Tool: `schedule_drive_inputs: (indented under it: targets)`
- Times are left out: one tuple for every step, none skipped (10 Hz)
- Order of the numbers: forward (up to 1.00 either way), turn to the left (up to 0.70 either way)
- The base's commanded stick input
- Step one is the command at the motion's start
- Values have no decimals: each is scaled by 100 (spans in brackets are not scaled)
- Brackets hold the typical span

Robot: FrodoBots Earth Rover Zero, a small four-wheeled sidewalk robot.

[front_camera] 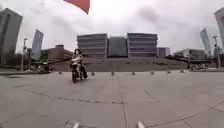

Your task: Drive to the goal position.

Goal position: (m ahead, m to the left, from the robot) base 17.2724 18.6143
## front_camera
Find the grey paved plaza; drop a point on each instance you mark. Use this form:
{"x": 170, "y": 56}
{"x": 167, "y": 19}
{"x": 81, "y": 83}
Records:
{"x": 133, "y": 100}

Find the scooter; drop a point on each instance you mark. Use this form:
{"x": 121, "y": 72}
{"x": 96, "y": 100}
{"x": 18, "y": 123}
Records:
{"x": 75, "y": 72}

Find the red flag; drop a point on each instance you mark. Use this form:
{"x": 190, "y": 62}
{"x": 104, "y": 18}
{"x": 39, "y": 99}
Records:
{"x": 81, "y": 4}

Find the raised stone steps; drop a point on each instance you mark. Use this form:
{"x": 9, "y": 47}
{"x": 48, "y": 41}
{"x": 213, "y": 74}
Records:
{"x": 133, "y": 64}

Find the glass tower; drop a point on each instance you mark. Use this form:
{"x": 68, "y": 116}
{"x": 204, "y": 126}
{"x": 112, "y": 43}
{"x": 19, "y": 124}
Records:
{"x": 205, "y": 40}
{"x": 37, "y": 43}

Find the low pale building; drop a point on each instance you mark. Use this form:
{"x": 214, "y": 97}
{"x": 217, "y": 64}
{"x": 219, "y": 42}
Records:
{"x": 190, "y": 53}

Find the row of bollards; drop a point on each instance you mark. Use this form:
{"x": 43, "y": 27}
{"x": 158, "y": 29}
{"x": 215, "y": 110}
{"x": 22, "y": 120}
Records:
{"x": 133, "y": 73}

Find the grey striped building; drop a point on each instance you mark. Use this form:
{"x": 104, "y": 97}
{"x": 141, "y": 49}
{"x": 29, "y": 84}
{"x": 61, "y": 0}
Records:
{"x": 93, "y": 45}

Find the robot's own part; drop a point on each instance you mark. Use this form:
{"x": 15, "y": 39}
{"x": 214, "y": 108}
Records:
{"x": 76, "y": 125}

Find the lamp pole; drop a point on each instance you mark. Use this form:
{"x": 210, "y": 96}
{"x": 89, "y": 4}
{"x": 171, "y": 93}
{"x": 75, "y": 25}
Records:
{"x": 215, "y": 50}
{"x": 24, "y": 53}

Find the low brown building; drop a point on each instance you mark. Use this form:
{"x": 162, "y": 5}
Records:
{"x": 58, "y": 53}

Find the person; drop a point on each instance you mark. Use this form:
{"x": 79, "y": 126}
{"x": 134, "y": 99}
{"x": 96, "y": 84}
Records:
{"x": 78, "y": 58}

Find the small grey building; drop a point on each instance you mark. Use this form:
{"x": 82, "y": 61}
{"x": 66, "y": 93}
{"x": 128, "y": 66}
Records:
{"x": 163, "y": 52}

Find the dark grey tall building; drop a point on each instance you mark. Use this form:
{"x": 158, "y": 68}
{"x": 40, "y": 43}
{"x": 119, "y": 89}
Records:
{"x": 10, "y": 33}

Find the grey windowed building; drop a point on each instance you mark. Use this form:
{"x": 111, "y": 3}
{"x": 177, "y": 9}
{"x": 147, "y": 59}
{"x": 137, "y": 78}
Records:
{"x": 220, "y": 20}

